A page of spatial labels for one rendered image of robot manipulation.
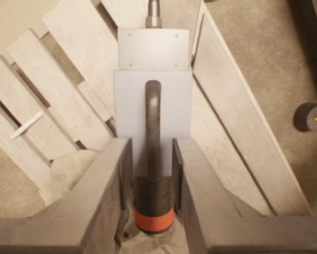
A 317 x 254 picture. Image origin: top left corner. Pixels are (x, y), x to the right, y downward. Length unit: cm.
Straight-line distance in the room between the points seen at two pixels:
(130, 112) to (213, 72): 33
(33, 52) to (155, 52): 42
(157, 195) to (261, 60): 63
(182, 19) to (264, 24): 41
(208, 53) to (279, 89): 40
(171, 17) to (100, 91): 29
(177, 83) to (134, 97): 8
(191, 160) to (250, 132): 50
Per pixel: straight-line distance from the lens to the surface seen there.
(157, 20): 44
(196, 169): 16
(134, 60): 39
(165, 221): 49
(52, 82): 67
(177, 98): 33
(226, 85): 60
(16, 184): 107
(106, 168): 16
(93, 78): 61
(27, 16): 87
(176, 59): 39
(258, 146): 69
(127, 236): 78
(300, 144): 100
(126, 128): 35
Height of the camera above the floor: 73
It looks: 75 degrees down
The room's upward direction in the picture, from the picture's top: 177 degrees clockwise
